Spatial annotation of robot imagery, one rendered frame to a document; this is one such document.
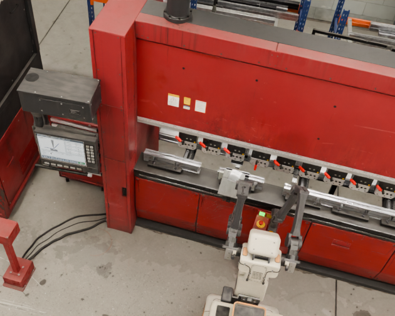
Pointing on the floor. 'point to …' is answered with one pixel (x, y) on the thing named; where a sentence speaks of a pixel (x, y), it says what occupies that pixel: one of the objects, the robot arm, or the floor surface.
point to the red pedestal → (17, 271)
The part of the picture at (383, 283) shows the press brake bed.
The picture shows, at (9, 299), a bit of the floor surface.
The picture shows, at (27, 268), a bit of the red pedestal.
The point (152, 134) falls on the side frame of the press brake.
